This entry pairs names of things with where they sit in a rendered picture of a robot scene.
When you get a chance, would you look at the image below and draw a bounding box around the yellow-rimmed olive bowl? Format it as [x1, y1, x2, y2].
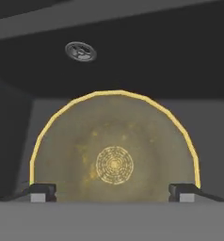
[28, 89, 201, 203]

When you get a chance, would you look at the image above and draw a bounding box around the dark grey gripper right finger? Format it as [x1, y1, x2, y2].
[168, 183, 224, 203]

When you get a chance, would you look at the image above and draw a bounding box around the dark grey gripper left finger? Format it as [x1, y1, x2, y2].
[0, 183, 57, 203]

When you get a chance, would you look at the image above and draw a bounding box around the dark grey sink basin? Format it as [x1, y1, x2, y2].
[0, 0, 224, 203]

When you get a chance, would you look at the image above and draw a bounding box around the round metal sink drain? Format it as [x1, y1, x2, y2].
[64, 40, 98, 63]

